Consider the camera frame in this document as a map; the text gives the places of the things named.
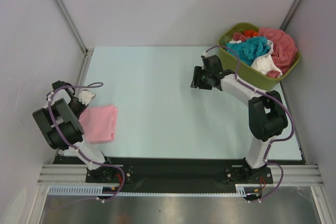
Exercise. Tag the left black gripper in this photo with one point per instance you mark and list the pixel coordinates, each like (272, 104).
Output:
(83, 108)

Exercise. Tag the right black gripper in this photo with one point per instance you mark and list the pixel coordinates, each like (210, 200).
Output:
(197, 81)

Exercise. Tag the pink t shirt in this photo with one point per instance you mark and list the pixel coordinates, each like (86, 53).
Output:
(99, 124)

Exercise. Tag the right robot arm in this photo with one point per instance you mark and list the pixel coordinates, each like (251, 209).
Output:
(266, 112)

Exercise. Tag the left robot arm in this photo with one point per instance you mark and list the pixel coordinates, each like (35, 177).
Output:
(58, 121)

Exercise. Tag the teal t shirt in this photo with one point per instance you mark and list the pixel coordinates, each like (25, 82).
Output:
(250, 49)

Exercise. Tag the white t shirt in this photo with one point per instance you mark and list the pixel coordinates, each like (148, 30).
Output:
(266, 65)

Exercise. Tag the orange t shirt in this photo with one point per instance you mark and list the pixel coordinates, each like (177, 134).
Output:
(250, 33)

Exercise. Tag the coral red t shirt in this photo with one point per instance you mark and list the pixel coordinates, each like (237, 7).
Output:
(286, 59)

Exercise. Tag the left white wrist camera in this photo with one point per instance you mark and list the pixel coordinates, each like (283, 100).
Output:
(85, 97)

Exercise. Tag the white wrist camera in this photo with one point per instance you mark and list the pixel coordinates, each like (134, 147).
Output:
(85, 97)
(204, 58)

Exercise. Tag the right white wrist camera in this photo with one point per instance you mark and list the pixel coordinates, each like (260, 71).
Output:
(204, 58)

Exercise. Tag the aluminium frame rail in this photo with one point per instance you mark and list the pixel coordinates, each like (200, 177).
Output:
(294, 175)

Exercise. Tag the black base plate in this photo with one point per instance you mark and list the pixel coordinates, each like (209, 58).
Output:
(174, 176)

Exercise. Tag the white slotted cable duct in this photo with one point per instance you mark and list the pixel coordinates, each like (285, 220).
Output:
(78, 190)

